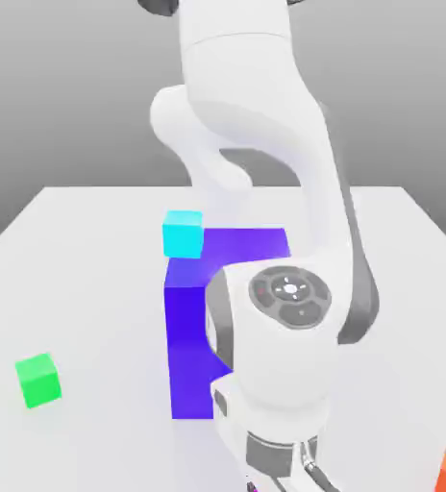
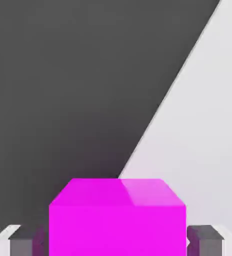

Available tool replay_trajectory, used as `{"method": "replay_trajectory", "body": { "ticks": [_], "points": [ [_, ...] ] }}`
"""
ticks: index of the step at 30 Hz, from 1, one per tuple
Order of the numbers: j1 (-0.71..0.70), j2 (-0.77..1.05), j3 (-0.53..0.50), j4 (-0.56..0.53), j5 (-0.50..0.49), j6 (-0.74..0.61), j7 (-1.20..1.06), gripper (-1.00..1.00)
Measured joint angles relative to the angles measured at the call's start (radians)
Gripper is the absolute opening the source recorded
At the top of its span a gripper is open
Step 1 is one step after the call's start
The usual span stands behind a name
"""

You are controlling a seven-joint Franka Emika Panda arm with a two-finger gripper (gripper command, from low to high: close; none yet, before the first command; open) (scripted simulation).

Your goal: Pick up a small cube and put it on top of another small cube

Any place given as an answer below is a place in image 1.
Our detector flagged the small cyan cube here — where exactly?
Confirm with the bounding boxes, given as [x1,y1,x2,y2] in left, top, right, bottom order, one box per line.
[161,209,205,259]

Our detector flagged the small green cube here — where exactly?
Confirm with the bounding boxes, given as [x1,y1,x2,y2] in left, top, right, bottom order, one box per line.
[13,352,62,410]

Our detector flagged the large purple box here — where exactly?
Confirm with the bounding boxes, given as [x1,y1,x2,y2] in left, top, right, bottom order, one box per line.
[163,227,292,421]

